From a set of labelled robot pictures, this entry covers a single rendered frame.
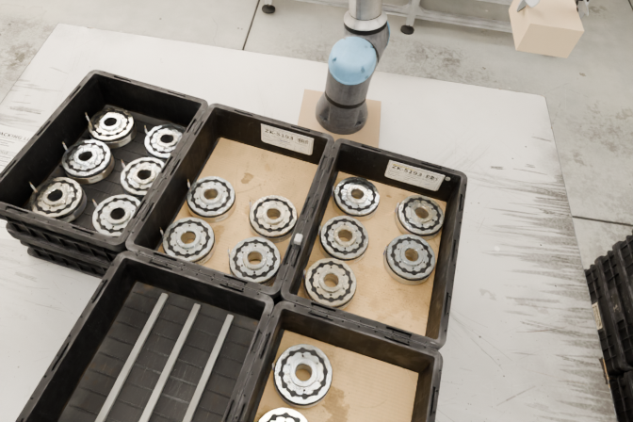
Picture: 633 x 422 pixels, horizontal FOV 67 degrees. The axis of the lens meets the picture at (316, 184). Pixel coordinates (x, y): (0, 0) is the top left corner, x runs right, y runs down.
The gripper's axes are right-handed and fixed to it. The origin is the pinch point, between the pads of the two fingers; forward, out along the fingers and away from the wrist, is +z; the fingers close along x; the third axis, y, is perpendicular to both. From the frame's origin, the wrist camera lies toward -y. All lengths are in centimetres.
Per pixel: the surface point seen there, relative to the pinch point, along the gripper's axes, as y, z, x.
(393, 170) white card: 37, 21, -31
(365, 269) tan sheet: 59, 26, -35
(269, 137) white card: 32, 22, -60
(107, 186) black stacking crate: 48, 27, -93
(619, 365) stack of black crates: 50, 85, 57
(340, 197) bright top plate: 44, 24, -42
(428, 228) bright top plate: 49, 23, -22
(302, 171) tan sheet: 36, 27, -51
